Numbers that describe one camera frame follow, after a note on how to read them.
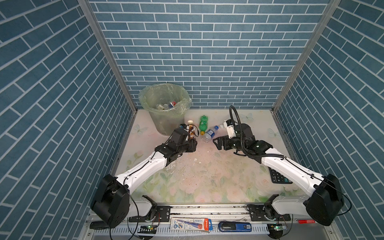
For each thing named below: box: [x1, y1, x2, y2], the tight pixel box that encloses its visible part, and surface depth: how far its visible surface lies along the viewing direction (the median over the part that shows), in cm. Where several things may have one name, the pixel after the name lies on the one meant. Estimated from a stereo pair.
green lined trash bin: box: [138, 83, 192, 136], surface depth 98 cm
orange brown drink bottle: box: [187, 120, 196, 140], surface depth 84 cm
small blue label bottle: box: [202, 125, 219, 143], surface depth 103 cm
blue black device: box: [218, 221, 252, 233], surface depth 71 cm
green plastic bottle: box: [199, 115, 209, 135], surface depth 107 cm
